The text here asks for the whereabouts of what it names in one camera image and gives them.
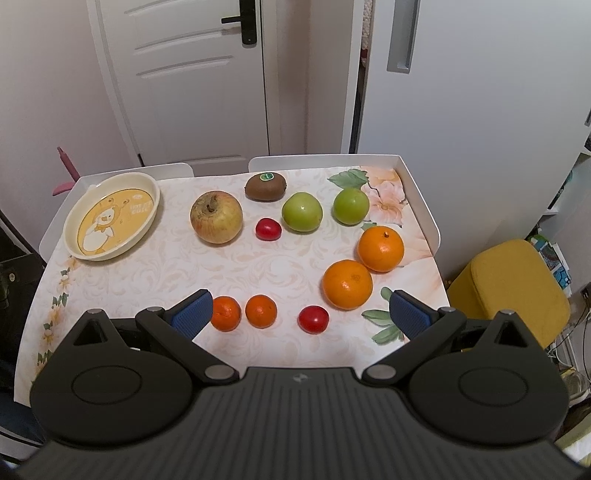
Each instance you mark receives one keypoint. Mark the white wardrobe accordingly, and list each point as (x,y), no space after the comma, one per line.
(491,118)

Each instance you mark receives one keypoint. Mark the white tray table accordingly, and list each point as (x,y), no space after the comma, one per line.
(273,163)

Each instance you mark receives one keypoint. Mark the floral white tablecloth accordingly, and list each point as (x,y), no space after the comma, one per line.
(170,263)

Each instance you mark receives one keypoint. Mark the pink broom handle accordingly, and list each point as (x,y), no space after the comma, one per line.
(68,164)

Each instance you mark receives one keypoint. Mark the yellow stool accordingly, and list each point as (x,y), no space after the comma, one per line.
(513,276)

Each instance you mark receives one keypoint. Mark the brown kiwi with sticker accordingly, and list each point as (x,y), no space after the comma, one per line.
(266,187)

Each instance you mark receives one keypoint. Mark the white panel door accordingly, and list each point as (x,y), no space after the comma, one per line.
(182,86)

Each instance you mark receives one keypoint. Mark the green apple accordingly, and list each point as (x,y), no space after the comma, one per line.
(350,206)
(302,212)

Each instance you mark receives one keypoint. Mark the black door handle lock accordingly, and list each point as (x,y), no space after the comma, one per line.
(247,21)

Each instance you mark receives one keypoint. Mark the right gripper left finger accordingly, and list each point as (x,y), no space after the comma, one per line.
(175,328)

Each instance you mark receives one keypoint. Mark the yellow-red apple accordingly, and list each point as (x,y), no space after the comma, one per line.
(216,217)

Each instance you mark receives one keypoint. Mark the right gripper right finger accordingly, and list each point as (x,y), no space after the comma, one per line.
(429,331)

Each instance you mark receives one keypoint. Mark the large orange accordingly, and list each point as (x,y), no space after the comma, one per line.
(347,284)
(381,249)

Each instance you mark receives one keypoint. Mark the cream duck-print bowl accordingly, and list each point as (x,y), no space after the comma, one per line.
(111,217)

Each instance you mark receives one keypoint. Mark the small mandarin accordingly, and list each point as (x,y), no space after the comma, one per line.
(261,311)
(226,314)

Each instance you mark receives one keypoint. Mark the grey wardrobe handle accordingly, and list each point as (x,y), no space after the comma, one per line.
(405,21)

